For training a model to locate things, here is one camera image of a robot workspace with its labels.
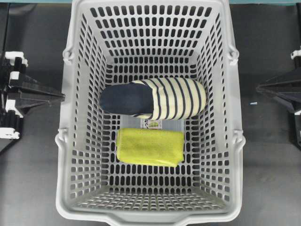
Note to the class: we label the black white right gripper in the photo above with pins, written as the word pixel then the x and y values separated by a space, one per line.
pixel 289 81

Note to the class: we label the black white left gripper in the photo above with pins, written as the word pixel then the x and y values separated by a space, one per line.
pixel 12 65

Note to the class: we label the yellow cloth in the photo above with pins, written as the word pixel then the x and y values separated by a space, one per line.
pixel 151 147

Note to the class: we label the grey plastic shopping basket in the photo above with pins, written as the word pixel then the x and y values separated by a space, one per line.
pixel 113 42

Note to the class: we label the small label sticker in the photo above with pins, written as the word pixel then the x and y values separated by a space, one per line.
pixel 151 124

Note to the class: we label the navy striped cream slipper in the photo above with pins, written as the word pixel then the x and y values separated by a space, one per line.
pixel 155 99

